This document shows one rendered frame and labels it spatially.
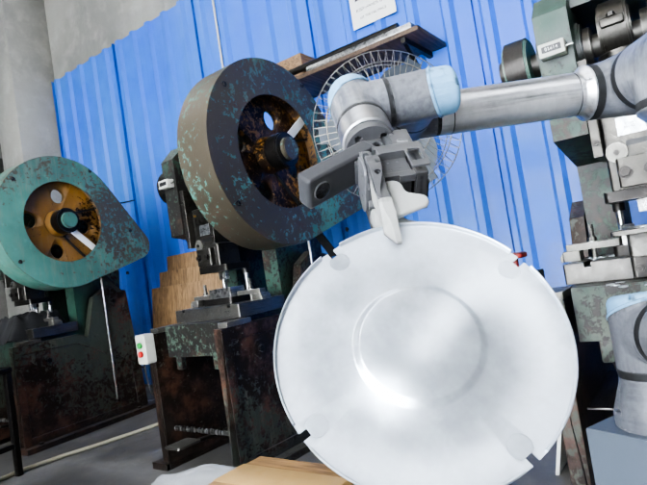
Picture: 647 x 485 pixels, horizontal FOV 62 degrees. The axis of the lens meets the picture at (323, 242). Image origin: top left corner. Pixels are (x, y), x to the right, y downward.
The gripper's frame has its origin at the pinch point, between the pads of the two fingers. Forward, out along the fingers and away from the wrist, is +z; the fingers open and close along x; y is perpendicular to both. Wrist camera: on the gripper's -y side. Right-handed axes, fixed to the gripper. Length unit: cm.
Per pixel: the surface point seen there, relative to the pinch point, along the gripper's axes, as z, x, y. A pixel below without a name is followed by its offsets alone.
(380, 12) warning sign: -279, 78, 65
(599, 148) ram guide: -73, 47, 79
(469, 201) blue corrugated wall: -180, 151, 92
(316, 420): 17.2, 4.9, -11.3
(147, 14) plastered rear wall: -442, 116, -97
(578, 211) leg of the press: -92, 87, 93
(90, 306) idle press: -218, 225, -148
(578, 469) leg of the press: -11, 103, 55
